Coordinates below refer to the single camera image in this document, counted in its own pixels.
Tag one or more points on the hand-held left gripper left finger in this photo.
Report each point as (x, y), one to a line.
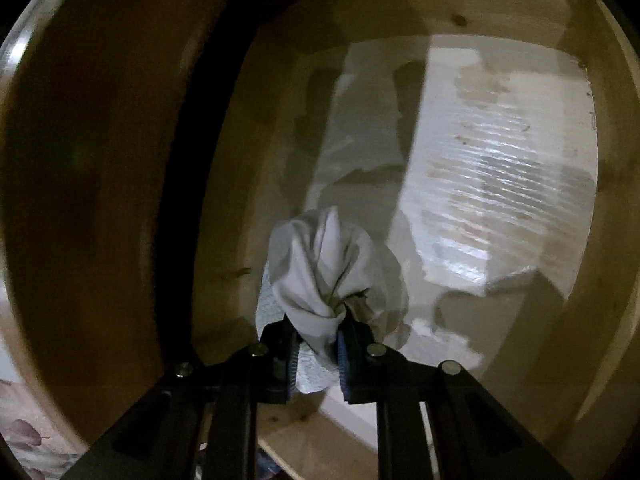
(280, 370)

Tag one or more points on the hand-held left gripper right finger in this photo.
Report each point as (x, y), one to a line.
(350, 370)

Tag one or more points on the grey white underwear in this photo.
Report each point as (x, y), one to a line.
(320, 270)

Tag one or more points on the leaf print bed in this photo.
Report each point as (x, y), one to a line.
(25, 435)

